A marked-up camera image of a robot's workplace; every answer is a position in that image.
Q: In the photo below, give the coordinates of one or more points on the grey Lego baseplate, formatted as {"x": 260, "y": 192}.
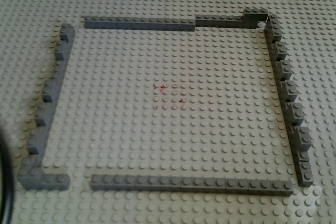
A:
{"x": 168, "y": 142}

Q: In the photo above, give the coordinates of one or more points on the stepped dark grey brick wall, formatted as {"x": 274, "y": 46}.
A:
{"x": 302, "y": 140}
{"x": 52, "y": 87}

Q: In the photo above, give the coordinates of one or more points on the dark grey corner brick piece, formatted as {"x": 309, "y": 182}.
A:
{"x": 44, "y": 182}

